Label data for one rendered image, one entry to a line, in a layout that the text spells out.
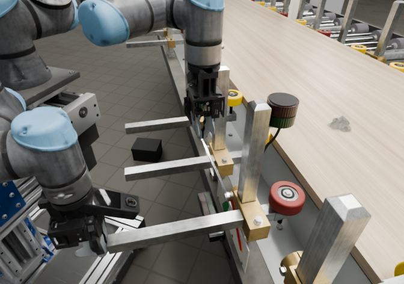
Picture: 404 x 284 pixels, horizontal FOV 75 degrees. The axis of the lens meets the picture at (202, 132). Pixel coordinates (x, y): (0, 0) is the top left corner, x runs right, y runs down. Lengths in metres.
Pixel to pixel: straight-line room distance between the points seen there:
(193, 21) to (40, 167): 0.35
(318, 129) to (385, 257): 0.42
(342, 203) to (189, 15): 0.39
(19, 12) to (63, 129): 0.53
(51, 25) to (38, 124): 0.55
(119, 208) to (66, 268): 0.92
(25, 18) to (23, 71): 0.14
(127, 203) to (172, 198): 1.27
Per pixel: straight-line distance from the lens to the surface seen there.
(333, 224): 0.35
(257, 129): 0.52
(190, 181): 1.91
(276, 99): 0.53
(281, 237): 0.94
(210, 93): 0.56
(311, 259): 0.42
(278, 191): 0.66
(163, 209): 1.77
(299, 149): 0.81
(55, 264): 1.48
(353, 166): 0.81
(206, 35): 0.53
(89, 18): 0.49
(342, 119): 0.96
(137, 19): 0.51
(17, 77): 0.92
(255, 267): 0.78
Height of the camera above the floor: 1.38
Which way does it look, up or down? 36 degrees down
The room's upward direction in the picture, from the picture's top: straight up
